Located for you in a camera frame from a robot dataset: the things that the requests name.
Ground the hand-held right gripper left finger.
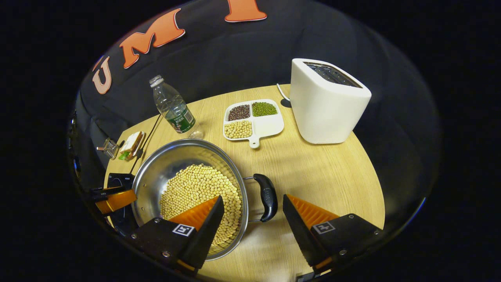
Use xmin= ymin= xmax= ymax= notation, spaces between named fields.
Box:
xmin=130 ymin=195 xmax=225 ymax=273

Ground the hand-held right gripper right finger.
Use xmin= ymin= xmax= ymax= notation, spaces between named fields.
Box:
xmin=283 ymin=194 xmax=386 ymax=275

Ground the black induction cooktop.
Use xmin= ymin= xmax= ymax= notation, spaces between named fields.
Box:
xmin=106 ymin=172 xmax=138 ymax=235

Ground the stainless steel pot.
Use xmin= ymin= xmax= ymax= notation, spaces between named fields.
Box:
xmin=131 ymin=138 xmax=278 ymax=262

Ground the pile of yellow soybeans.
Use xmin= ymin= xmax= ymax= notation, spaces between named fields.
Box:
xmin=159 ymin=164 xmax=243 ymax=255

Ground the sandwich with lettuce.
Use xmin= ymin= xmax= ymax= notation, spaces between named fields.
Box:
xmin=118 ymin=131 xmax=145 ymax=160

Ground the clear plastic water bottle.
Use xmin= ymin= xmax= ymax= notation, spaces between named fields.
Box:
xmin=149 ymin=75 xmax=196 ymax=134

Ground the white divided plate with beans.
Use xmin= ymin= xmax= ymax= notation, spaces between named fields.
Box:
xmin=223 ymin=99 xmax=285 ymax=149

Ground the white toaster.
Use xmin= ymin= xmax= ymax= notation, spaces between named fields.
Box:
xmin=290 ymin=58 xmax=372 ymax=145

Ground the wire mesh basket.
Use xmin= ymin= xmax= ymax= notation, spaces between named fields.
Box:
xmin=97 ymin=138 xmax=120 ymax=160

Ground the black power cable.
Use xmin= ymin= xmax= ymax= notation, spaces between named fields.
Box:
xmin=129 ymin=114 xmax=163 ymax=173

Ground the white toaster cable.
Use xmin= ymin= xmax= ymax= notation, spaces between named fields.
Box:
xmin=276 ymin=83 xmax=292 ymax=103

